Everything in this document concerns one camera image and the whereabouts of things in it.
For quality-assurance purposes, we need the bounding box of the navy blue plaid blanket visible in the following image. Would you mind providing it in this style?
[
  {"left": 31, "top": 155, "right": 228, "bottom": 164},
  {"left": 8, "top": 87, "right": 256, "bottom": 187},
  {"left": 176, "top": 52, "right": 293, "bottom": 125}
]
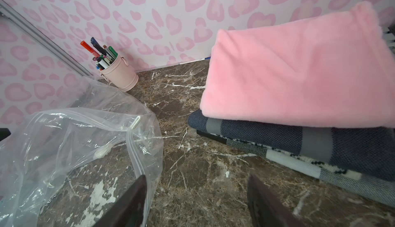
[{"left": 188, "top": 110, "right": 395, "bottom": 181}]

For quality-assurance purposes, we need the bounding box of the clear plastic vacuum bag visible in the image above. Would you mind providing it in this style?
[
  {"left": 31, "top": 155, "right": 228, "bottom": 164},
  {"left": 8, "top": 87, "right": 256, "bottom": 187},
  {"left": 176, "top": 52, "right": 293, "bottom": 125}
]
[{"left": 1, "top": 77, "right": 164, "bottom": 227}]

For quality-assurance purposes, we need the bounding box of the houndstooth black white blanket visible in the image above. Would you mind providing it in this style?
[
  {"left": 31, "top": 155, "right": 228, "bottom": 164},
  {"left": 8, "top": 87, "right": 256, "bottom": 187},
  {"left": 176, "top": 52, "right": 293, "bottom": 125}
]
[{"left": 266, "top": 150, "right": 362, "bottom": 180}]

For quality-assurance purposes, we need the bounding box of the pink fleece blanket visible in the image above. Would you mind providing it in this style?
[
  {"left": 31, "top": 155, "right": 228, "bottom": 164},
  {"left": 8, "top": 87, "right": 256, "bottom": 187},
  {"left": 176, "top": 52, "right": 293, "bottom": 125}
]
[{"left": 200, "top": 1, "right": 395, "bottom": 128}]

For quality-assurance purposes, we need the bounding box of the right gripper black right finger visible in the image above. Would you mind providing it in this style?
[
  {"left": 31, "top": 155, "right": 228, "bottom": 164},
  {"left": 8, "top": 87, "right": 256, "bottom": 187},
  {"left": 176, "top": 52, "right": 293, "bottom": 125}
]
[{"left": 247, "top": 174, "right": 303, "bottom": 227}]

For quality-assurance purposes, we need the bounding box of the grey black checked blanket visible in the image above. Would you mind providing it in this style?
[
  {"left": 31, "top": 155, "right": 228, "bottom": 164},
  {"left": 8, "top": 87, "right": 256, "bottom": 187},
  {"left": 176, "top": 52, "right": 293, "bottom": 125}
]
[{"left": 196, "top": 130, "right": 395, "bottom": 207}]

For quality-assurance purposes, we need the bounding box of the blue capped pen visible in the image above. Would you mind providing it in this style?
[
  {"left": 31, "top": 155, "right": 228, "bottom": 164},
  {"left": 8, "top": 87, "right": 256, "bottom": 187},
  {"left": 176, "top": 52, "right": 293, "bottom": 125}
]
[{"left": 91, "top": 37, "right": 108, "bottom": 56}]

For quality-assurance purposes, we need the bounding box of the red marker pen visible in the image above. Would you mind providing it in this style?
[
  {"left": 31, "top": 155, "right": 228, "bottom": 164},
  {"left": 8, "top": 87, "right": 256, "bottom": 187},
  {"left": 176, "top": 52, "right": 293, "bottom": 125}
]
[{"left": 80, "top": 41, "right": 100, "bottom": 58}]

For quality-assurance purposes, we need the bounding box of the pink metal pen cup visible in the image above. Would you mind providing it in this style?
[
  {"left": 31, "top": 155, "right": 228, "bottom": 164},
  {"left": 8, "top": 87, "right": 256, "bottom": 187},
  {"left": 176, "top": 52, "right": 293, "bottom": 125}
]
[{"left": 100, "top": 55, "right": 139, "bottom": 92}]

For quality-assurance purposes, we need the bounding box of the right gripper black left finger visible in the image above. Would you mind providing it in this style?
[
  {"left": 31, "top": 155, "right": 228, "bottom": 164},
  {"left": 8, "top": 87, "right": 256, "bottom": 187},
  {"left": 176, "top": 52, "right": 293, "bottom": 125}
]
[{"left": 93, "top": 175, "right": 148, "bottom": 227}]

